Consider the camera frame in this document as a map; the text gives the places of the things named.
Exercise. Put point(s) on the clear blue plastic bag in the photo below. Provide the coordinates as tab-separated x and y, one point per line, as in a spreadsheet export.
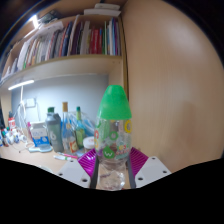
89	123

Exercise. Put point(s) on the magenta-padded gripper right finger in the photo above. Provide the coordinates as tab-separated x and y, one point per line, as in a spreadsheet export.
146	170

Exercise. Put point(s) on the grey shaker bottle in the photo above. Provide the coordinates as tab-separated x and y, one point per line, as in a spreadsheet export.
54	133

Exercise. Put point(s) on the pink pen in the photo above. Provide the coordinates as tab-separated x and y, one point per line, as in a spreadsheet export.
68	154

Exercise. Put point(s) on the white light bar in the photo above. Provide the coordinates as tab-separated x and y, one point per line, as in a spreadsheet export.
20	84

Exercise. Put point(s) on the brown jar with white lid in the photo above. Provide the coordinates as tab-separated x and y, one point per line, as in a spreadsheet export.
88	144

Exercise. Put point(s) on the red and white jar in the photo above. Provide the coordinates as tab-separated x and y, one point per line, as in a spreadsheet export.
11	122

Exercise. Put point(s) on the blue and white carton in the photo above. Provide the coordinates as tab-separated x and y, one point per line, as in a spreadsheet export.
40	134

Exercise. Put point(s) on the clear bottle with green cap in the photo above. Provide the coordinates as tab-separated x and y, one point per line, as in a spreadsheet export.
114	103

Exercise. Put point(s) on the white wall socket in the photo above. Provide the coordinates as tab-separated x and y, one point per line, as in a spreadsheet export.
31	102

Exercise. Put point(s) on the white marker pen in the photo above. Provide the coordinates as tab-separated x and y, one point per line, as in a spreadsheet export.
62	157

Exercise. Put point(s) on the light blue hairbrush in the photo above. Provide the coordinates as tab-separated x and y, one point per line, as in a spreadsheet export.
40	149

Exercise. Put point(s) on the clear bottle with yellow cap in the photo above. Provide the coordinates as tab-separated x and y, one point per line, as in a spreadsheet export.
69	136

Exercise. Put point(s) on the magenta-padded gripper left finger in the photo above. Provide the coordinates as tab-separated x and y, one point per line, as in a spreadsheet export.
83	170

